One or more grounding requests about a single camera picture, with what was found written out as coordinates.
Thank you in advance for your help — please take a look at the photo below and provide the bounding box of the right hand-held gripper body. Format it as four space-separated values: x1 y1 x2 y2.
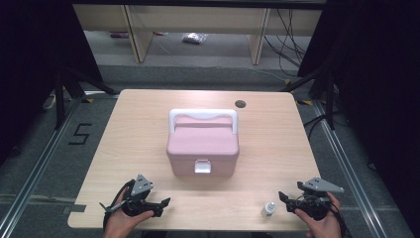
295 177 345 221

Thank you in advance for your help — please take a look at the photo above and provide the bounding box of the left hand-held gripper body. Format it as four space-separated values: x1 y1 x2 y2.
99 174 163 218

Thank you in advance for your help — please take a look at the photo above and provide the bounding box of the small white bottle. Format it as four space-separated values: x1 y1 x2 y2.
261 201 276 218

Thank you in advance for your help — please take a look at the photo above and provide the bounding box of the pink storage box white handle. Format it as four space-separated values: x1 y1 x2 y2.
165 108 241 179

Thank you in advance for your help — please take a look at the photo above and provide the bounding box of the person's left hand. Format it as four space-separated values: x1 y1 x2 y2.
103 190 156 238

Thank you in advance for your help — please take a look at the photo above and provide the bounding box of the person's right hand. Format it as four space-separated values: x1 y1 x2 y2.
294 192 343 238

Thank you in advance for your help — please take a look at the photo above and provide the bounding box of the black metal stand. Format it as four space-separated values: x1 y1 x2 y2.
53 64 121 131
279 63 342 131

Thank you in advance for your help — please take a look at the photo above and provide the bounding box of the black curtain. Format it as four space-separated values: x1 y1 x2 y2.
297 0 420 230
0 0 104 167

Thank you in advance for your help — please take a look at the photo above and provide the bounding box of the clear plastic bag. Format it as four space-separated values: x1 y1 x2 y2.
181 32 208 46

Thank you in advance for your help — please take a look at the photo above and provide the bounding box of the light wooden desk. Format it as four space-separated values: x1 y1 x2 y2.
72 3 323 65

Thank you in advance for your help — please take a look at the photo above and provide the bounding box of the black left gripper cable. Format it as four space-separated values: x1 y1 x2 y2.
102 178 137 231

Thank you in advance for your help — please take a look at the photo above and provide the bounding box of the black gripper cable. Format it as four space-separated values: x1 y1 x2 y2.
325 197 352 238
102 178 137 231

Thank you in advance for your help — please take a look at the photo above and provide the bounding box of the aluminium floor rail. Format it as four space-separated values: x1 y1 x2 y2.
312 98 415 238
0 95 84 238

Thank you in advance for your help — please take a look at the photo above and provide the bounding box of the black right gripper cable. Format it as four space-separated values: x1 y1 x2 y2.
325 197 352 238

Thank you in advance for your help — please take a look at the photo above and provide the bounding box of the black floor cable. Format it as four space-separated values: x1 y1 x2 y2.
302 110 342 141

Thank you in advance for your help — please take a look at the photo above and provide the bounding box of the thin white floor cable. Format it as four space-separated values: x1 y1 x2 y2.
154 33 289 83

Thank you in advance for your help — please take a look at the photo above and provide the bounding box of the bundle of black cables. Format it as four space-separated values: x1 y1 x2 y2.
262 8 309 77

